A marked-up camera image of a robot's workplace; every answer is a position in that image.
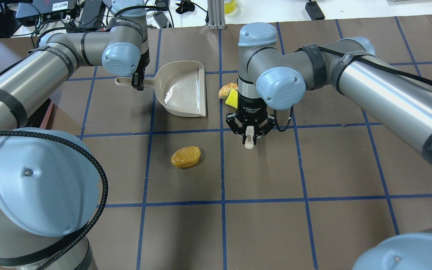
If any black power adapter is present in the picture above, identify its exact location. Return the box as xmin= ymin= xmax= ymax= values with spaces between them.
xmin=305 ymin=0 xmax=325 ymax=21

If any bin with black bag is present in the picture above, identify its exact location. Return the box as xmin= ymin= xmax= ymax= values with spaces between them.
xmin=25 ymin=99 xmax=54 ymax=129

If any beige plastic dustpan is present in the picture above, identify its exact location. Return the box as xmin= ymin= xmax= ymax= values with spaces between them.
xmin=115 ymin=61 xmax=207 ymax=118

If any toy potato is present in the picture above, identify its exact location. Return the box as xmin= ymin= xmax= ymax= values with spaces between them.
xmin=170 ymin=146 xmax=202 ymax=168

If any yellow sponge wedge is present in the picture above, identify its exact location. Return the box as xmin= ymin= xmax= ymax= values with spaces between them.
xmin=225 ymin=88 xmax=238 ymax=109

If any yellow tape roll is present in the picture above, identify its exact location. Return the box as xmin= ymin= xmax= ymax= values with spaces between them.
xmin=223 ymin=0 xmax=238 ymax=14

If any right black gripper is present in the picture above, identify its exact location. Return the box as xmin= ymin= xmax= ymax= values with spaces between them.
xmin=226 ymin=94 xmax=276 ymax=145

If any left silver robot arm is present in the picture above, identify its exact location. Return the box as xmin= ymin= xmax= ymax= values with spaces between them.
xmin=0 ymin=0 xmax=149 ymax=270

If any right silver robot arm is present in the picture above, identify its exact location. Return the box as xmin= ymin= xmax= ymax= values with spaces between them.
xmin=225 ymin=22 xmax=432 ymax=267

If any toy croissant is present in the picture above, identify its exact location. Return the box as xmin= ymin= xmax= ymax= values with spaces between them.
xmin=218 ymin=82 xmax=238 ymax=99

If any white hand brush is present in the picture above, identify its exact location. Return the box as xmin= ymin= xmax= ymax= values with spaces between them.
xmin=244 ymin=125 xmax=255 ymax=149

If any aluminium frame post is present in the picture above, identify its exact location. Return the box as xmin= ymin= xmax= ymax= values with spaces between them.
xmin=207 ymin=0 xmax=226 ymax=30

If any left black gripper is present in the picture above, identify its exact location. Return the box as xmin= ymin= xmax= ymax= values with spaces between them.
xmin=132 ymin=48 xmax=150 ymax=91

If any black power brick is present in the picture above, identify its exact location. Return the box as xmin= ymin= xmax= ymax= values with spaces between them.
xmin=78 ymin=0 xmax=106 ymax=29

